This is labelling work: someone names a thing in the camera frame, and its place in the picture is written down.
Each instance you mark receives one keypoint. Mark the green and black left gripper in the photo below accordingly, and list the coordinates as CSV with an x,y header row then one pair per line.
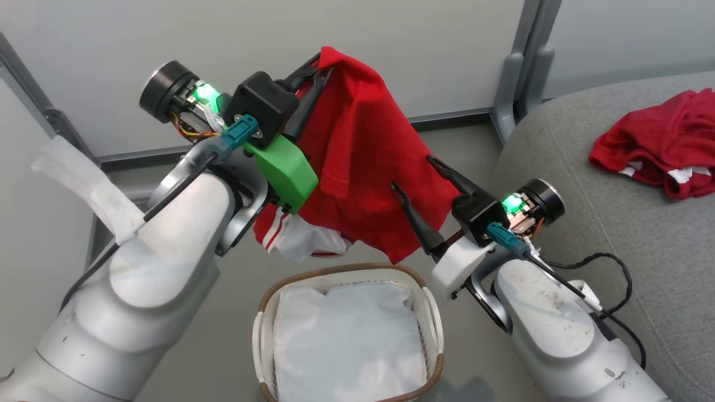
x,y
262,106

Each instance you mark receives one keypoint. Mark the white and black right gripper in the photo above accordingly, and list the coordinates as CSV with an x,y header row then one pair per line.
x,y
477,220

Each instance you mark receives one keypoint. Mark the red shirt with striped cuffs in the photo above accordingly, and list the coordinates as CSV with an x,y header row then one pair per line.
x,y
363,145

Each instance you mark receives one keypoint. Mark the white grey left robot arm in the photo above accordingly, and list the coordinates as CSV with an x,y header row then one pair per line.
x,y
156,268

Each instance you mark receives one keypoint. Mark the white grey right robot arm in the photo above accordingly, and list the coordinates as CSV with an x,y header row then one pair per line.
x,y
547,318

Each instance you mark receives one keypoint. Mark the grey fabric sofa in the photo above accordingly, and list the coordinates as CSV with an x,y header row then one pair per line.
x,y
631,223

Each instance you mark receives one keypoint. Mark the white woven laundry basket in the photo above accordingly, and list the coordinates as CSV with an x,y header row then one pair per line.
x,y
433,335

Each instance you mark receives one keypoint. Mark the small white tape strip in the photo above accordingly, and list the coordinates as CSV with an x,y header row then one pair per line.
x,y
586,295

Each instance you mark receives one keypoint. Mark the large white tape strip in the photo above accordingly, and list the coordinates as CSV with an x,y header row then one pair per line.
x,y
84,178

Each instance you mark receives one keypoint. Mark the grey partition double post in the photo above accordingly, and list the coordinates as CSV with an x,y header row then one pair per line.
x,y
536,22

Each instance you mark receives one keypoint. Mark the grey partition corner post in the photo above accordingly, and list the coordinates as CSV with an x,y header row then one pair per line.
x,y
33,84

